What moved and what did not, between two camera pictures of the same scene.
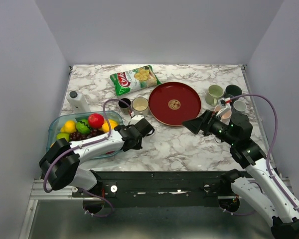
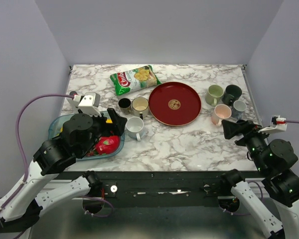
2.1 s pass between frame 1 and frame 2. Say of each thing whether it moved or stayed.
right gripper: moved
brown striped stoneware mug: stayed
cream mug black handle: stayed
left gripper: moved
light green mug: stayed
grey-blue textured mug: stayed
